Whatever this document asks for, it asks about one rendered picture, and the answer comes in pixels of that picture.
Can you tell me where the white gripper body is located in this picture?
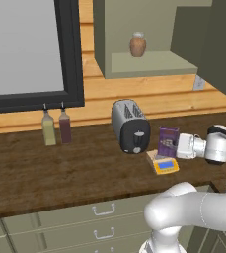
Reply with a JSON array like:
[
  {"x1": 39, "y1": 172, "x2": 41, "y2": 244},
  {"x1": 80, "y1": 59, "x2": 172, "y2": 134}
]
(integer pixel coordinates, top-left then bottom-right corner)
[{"x1": 176, "y1": 132, "x2": 196, "y2": 160}]

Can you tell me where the purple cereal box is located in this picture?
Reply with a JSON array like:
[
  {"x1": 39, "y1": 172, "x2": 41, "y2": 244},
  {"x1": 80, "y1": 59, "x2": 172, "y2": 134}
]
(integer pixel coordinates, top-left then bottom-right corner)
[{"x1": 157, "y1": 126, "x2": 181, "y2": 159}]

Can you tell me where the olive cabinet door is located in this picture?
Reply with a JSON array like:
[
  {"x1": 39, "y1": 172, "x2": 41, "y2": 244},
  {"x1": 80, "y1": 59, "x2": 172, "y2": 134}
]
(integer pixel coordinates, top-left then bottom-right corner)
[{"x1": 196, "y1": 0, "x2": 226, "y2": 105}]

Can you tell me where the black and silver toaster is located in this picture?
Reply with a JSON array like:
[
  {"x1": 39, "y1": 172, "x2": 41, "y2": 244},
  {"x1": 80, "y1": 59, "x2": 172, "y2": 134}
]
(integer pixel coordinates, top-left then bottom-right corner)
[{"x1": 111, "y1": 98, "x2": 152, "y2": 155}]

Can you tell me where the brown ceramic jar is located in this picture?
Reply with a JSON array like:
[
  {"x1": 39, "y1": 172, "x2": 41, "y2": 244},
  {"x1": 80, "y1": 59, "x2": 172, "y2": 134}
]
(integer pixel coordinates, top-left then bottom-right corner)
[{"x1": 128, "y1": 31, "x2": 148, "y2": 58}]

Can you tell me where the dark red bottle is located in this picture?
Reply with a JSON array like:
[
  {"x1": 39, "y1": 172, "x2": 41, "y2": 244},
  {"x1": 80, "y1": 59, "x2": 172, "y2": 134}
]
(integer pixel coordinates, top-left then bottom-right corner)
[{"x1": 57, "y1": 101, "x2": 73, "y2": 145}]

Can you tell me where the olive drawer front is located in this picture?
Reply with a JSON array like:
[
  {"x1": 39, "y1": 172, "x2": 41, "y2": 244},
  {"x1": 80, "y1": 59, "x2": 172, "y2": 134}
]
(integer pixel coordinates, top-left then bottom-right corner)
[
  {"x1": 7, "y1": 211, "x2": 155, "y2": 253},
  {"x1": 41, "y1": 231, "x2": 152, "y2": 253},
  {"x1": 35, "y1": 185, "x2": 217, "y2": 229}
]

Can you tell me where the yellow-green bottle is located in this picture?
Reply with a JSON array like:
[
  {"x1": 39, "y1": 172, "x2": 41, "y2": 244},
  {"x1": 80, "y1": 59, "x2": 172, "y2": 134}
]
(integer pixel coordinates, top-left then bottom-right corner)
[{"x1": 40, "y1": 103, "x2": 57, "y2": 147}]

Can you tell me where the black-framed window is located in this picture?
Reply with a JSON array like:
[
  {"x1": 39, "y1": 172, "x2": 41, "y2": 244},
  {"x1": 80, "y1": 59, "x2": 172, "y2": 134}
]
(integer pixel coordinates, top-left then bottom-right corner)
[{"x1": 0, "y1": 0, "x2": 86, "y2": 116}]

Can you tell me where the grey wall outlet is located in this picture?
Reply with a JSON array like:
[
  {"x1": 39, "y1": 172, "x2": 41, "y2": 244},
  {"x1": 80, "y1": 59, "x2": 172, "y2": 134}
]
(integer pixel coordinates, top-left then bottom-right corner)
[{"x1": 192, "y1": 74, "x2": 206, "y2": 92}]

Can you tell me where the olive wall cabinet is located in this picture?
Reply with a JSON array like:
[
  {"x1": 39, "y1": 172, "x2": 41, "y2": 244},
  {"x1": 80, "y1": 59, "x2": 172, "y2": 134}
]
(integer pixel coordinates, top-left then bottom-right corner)
[{"x1": 92, "y1": 0, "x2": 215, "y2": 80}]

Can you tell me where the silver drawer handle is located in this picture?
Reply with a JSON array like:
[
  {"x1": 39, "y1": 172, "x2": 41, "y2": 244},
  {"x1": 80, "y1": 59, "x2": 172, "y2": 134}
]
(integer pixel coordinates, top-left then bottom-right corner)
[
  {"x1": 91, "y1": 203, "x2": 116, "y2": 217},
  {"x1": 93, "y1": 226, "x2": 115, "y2": 241},
  {"x1": 94, "y1": 246, "x2": 115, "y2": 253}
]

